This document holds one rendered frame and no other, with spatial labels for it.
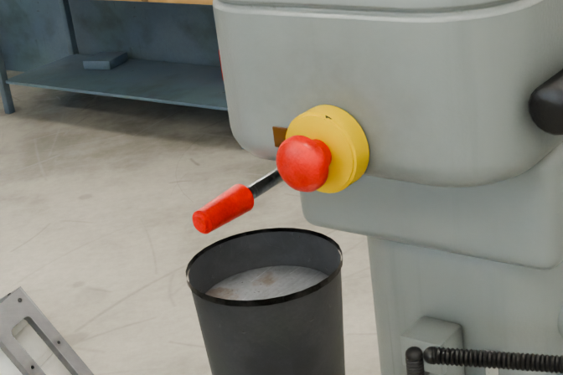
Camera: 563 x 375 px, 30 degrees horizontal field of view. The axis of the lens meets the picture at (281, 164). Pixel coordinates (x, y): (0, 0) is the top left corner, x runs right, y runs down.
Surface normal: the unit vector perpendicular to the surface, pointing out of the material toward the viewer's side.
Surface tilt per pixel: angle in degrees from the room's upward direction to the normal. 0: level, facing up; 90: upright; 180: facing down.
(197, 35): 90
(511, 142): 90
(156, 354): 0
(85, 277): 0
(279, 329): 93
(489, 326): 90
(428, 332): 0
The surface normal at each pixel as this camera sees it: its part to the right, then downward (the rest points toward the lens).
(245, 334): -0.29, 0.44
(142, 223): -0.12, -0.93
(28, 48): -0.59, 0.36
